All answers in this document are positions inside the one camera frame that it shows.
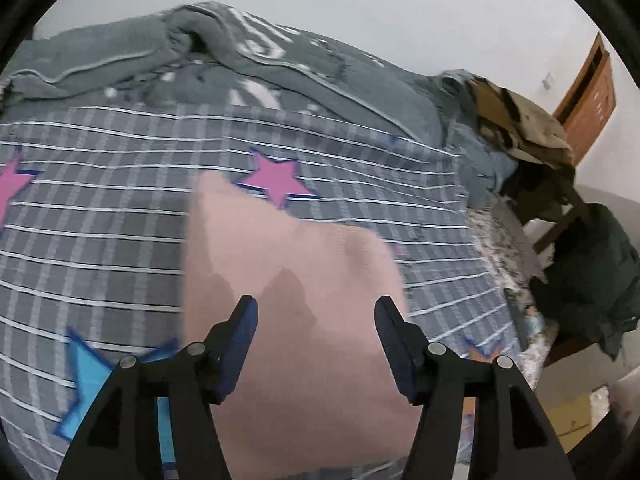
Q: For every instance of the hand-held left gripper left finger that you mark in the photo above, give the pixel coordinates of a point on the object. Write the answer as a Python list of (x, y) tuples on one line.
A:
[(239, 345)]

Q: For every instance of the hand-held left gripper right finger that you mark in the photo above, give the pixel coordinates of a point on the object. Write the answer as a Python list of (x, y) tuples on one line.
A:
[(395, 347)]

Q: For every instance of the pink small garment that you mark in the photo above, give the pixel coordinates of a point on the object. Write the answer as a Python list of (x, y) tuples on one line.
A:
[(300, 285)]

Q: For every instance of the floral bed sheet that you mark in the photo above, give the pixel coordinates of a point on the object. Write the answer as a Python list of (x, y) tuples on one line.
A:
[(505, 260)]

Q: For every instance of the grey checked star blanket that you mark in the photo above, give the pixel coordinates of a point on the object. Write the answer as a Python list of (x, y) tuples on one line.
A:
[(100, 235)]

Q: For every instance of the cardboard box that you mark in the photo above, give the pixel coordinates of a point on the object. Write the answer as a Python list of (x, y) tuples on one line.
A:
[(570, 415)]

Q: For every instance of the dark green jacket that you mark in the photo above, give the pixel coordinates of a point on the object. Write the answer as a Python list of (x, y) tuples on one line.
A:
[(590, 270)]

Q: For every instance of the wooden chair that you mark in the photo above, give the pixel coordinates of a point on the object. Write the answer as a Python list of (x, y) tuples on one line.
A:
[(565, 210)]

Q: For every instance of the leopard print cloth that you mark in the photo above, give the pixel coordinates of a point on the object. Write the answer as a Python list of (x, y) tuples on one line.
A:
[(525, 120)]

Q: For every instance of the grey fleece blanket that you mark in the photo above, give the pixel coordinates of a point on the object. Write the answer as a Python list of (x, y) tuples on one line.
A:
[(325, 85)]

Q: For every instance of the wooden door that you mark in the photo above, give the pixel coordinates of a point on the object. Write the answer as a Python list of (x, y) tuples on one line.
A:
[(590, 105)]

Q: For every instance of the white wall switch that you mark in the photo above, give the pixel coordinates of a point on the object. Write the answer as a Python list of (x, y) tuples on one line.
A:
[(548, 80)]

